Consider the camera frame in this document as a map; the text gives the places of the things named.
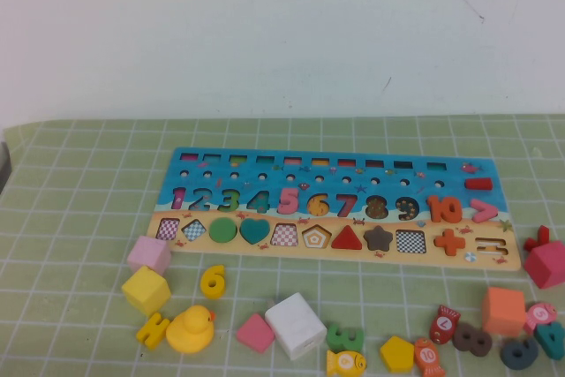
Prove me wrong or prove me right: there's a yellow wooden number six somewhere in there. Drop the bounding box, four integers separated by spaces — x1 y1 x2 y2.
200 264 227 300

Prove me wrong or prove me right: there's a teal wooden heart piece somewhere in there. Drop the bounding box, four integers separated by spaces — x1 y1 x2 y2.
238 218 271 245

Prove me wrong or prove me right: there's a green wooden circle piece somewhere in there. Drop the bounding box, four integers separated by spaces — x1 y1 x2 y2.
207 218 239 245

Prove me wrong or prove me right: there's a red wooden triangle piece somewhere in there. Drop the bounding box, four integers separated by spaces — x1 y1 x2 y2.
329 224 364 251

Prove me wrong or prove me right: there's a colourful wooden number puzzle board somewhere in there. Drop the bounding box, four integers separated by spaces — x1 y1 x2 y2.
149 147 524 273

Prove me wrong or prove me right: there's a brown wooden star piece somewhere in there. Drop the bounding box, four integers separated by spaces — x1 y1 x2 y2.
363 224 395 253

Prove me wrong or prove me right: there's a pink wooden diamond piece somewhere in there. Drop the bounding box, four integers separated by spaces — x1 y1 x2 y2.
235 313 277 355

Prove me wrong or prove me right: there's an orange wooden plus sign piece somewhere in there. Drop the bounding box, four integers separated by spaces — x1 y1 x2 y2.
433 228 467 259

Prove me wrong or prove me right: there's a yellow wooden fish piece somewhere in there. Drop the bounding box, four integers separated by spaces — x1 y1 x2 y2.
325 349 368 377

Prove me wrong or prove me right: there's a pink wooden greater-than sign piece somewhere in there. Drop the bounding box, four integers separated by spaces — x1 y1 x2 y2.
469 198 500 223

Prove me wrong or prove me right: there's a yellow wooden equals sign piece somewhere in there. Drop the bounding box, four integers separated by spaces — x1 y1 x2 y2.
135 312 171 351

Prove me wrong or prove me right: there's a yellow wooden pentagon piece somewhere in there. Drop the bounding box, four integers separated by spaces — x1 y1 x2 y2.
379 335 416 372

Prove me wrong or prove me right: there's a red wooden fish piece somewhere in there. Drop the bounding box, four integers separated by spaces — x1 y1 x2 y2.
428 304 462 345

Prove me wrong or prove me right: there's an orange wooden fish piece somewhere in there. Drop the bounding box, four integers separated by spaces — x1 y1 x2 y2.
412 336 447 377

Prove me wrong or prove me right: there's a red wooden times sign piece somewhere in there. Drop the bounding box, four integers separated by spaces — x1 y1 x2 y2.
523 224 551 254

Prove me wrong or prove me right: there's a pink wooden fish piece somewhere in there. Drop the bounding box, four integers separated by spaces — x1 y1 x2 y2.
523 301 557 336

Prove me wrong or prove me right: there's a pink wooden number five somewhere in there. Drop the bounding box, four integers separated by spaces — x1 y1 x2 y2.
276 186 301 215

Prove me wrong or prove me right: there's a white power adapter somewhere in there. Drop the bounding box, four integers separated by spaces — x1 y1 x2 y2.
264 291 328 361

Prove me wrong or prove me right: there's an orange wooden number ten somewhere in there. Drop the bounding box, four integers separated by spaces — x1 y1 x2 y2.
426 194 463 224

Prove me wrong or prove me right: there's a pink wooden cube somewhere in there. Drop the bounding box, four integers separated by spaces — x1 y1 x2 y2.
126 235 172 276

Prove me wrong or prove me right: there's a yellow wooden cube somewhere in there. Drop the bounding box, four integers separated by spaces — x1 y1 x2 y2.
121 265 172 318

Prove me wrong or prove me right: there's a green wooden number three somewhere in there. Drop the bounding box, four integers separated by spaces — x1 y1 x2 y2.
325 322 365 352

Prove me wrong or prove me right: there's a yellow rubber duck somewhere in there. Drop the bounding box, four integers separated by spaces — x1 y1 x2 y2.
165 305 217 355

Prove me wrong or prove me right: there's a green checked tablecloth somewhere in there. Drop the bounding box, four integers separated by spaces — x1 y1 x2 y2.
0 114 565 377

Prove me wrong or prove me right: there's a brown wooden number eight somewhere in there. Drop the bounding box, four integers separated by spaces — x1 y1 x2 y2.
451 321 493 358

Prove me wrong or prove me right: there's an orange wooden cube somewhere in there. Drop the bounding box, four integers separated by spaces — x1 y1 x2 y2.
480 286 528 338

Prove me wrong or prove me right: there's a grey object at table edge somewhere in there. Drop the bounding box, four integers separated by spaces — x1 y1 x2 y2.
0 141 11 195

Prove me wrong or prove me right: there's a crimson wooden cube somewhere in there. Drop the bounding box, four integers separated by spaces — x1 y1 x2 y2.
523 240 565 290

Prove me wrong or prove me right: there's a grey-blue wooden number nine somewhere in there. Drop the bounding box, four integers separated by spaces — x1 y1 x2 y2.
499 337 540 371

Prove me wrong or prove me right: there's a teal wooden number four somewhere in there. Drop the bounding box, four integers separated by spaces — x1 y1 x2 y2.
532 321 565 361

